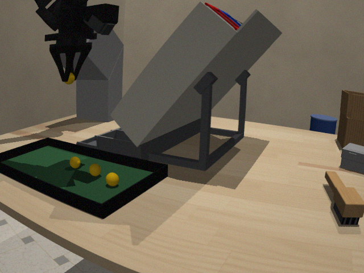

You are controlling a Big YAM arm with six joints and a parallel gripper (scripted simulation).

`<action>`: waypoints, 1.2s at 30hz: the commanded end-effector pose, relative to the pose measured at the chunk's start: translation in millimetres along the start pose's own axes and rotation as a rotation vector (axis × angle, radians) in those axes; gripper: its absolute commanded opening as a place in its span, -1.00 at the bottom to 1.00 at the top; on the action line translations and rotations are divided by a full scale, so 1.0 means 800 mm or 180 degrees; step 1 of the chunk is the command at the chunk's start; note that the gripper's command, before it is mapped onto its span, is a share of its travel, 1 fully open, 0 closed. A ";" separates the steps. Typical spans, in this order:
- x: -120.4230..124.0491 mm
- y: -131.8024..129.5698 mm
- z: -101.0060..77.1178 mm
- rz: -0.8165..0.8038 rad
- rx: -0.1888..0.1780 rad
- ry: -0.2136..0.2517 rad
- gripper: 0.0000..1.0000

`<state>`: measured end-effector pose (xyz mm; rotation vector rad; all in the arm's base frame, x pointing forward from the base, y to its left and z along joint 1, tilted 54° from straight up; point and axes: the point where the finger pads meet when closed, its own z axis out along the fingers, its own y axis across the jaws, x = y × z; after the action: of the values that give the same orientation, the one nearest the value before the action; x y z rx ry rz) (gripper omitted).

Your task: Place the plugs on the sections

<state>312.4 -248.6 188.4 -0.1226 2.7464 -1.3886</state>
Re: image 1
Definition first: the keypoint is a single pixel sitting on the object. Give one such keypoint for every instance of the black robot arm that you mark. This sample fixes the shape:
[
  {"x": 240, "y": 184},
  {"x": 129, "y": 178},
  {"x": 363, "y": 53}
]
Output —
[{"x": 101, "y": 18}]

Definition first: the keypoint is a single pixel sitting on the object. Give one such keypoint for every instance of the brown cardboard box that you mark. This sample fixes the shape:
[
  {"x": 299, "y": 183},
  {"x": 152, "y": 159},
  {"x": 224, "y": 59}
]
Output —
[{"x": 351, "y": 124}]

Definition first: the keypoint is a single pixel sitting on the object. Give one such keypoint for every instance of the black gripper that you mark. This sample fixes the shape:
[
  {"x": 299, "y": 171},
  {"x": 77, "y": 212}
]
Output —
[{"x": 72, "y": 42}]

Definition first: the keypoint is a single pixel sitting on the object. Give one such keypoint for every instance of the green tray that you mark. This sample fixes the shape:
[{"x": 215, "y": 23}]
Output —
[{"x": 44, "y": 166}]

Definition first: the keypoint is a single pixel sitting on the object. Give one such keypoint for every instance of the brown wire brush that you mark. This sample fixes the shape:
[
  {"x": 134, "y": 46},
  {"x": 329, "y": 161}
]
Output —
[{"x": 348, "y": 206}]

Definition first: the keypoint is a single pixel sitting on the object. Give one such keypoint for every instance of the yellow marble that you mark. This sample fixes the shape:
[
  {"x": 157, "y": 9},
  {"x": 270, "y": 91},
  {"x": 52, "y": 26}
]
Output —
[
  {"x": 112, "y": 179},
  {"x": 71, "y": 79},
  {"x": 75, "y": 162},
  {"x": 95, "y": 169}
]

